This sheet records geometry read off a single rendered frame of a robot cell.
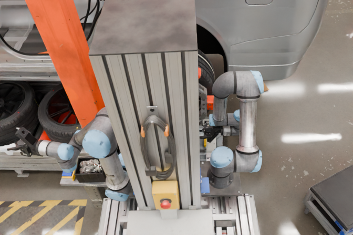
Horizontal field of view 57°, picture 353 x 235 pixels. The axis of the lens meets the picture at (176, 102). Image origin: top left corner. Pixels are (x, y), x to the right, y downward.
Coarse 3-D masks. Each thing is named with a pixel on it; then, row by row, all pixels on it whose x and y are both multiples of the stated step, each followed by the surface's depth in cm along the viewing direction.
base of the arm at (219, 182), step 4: (208, 172) 183; (208, 176) 182; (212, 176) 178; (216, 176) 175; (228, 176) 176; (232, 176) 181; (212, 180) 181; (216, 180) 177; (220, 180) 176; (224, 180) 177; (228, 180) 178; (232, 180) 181; (212, 184) 180; (216, 184) 178; (220, 184) 178; (224, 184) 178; (228, 184) 179; (220, 188) 180
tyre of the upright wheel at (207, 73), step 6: (198, 60) 213; (204, 60) 219; (198, 66) 209; (204, 66) 215; (204, 72) 211; (210, 72) 220; (204, 78) 211; (210, 78) 215; (204, 84) 215; (210, 84) 215; (210, 90) 219
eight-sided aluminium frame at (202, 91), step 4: (200, 84) 211; (200, 88) 213; (204, 88) 213; (200, 92) 209; (204, 92) 210; (200, 96) 211; (204, 96) 211; (204, 100) 214; (204, 104) 217; (204, 108) 220; (200, 112) 228; (204, 112) 223; (200, 116) 227; (204, 116) 226; (200, 120) 229
